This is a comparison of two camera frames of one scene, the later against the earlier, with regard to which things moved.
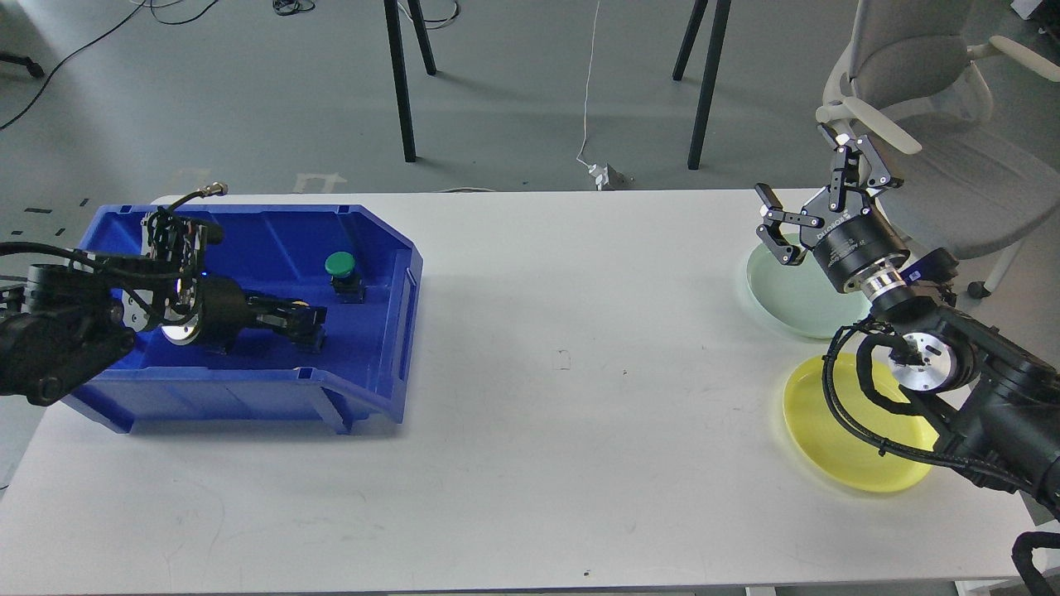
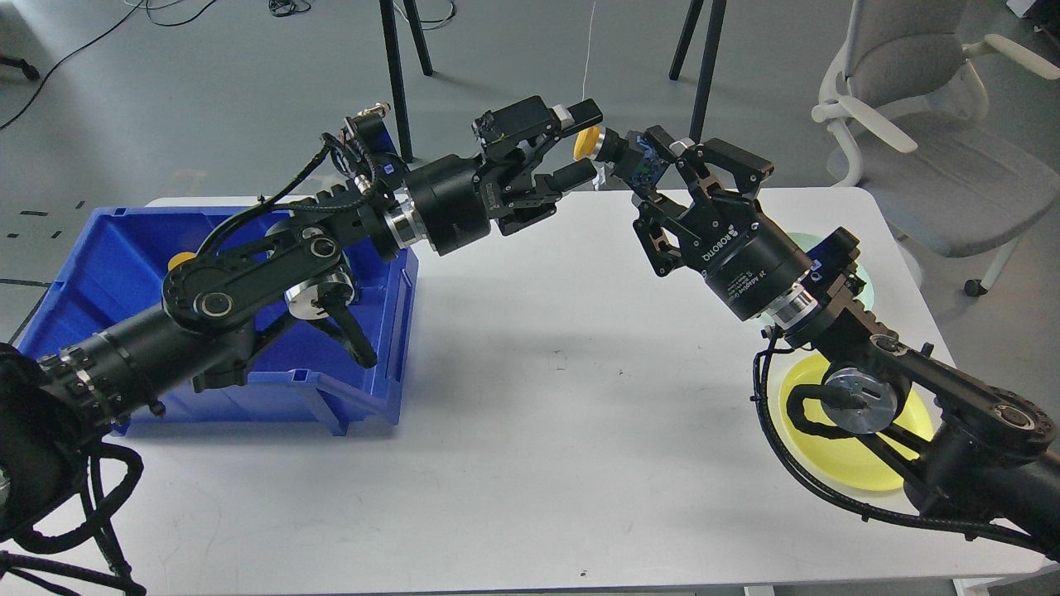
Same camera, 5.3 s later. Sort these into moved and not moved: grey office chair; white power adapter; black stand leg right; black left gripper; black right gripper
Moved: black left gripper; black right gripper
Not moved: black stand leg right; grey office chair; white power adapter
